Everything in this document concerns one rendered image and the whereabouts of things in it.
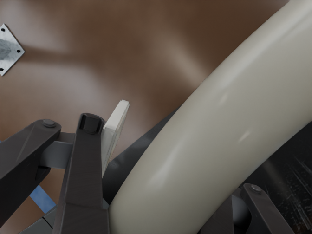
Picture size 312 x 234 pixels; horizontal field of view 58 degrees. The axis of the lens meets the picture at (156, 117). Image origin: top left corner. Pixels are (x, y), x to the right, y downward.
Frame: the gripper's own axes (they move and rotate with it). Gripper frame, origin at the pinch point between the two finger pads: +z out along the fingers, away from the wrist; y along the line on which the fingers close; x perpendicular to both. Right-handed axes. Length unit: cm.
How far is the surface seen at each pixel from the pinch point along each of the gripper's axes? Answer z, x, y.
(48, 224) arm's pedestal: 75, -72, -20
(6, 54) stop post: 137, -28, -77
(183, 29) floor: 116, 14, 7
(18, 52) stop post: 135, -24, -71
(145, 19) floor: 122, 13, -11
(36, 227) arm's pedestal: 71, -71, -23
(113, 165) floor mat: 112, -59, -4
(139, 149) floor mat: 110, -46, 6
